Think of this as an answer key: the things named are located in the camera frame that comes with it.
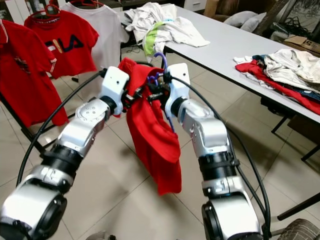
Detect blue plastic clothes hanger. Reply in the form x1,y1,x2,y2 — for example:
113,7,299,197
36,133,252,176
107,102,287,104
146,51,177,134

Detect plain red shirt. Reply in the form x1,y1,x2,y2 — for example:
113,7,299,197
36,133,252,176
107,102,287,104
118,57,183,196

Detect red plastic clothes hanger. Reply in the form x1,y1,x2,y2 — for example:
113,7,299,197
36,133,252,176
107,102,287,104
32,0,62,21
69,0,104,9

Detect lime green white garment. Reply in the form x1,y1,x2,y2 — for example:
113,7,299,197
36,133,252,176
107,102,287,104
142,21,167,57

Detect white T-shirt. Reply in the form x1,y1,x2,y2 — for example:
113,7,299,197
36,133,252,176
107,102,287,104
62,2,130,72

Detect red FILA T-shirt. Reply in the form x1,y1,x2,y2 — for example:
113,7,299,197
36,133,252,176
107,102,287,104
24,10,100,80

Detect white crumpled garment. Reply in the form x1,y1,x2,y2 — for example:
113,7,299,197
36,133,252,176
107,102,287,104
122,2,211,56

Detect large white table black legs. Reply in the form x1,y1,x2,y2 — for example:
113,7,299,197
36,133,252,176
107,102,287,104
115,5,320,162

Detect red garment under pile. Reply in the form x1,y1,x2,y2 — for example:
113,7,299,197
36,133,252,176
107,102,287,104
234,60,320,109

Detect red polo shirt white trim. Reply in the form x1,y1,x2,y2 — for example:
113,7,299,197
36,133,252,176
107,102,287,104
0,19,70,128

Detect blue jeans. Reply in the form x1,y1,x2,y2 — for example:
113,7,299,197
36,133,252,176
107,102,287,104
252,53,274,64

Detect grey pillow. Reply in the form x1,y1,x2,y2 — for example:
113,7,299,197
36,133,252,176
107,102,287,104
240,12,269,32
223,10,259,27

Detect grey left robot foot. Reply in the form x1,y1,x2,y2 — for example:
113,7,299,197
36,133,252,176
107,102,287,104
90,230,117,240

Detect dark wicker armchair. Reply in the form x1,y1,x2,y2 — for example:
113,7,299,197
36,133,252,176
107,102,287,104
202,0,320,38

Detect brown cardboard box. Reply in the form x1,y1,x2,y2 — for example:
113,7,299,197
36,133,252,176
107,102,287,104
282,34,320,54

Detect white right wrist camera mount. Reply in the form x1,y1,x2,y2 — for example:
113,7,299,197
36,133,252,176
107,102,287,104
163,63,191,119

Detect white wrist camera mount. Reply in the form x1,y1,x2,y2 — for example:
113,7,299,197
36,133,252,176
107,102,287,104
98,65,130,117
163,63,191,119

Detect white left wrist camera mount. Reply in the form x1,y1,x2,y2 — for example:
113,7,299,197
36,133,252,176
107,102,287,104
98,65,130,117

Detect metal clothes rack black frame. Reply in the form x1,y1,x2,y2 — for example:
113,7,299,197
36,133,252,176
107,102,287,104
0,0,106,153

